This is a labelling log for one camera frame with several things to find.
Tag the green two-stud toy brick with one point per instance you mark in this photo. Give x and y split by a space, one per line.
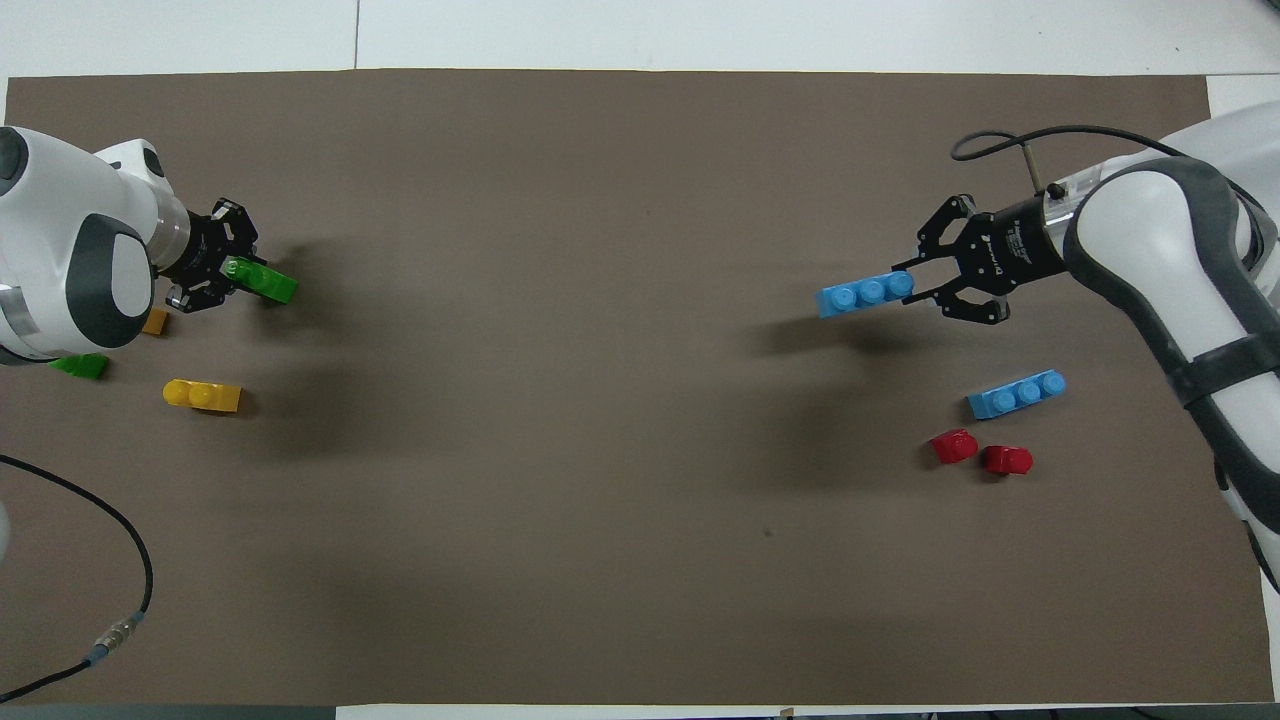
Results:
268 283
85 366

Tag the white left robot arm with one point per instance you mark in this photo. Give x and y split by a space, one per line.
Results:
70 240

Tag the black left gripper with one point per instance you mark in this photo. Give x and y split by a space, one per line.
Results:
203 255

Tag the brown table mat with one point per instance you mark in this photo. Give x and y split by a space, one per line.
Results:
600 400

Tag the blue three-stud toy brick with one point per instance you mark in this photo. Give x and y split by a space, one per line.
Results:
1015 395
860 295

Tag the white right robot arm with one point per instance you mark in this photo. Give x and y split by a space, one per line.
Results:
1150 250

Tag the red one-stud toy brick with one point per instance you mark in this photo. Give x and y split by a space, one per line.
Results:
1008 460
954 447

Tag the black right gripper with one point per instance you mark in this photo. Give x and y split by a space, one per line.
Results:
1025 245

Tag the yellow two-stud toy brick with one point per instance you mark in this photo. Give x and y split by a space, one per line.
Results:
156 322
203 396

